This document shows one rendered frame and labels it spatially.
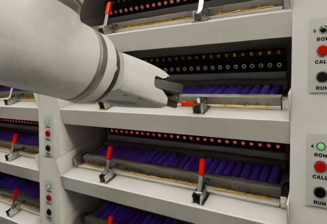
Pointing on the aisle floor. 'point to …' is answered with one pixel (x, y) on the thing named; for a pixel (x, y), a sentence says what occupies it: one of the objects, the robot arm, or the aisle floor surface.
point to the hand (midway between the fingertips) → (160, 96)
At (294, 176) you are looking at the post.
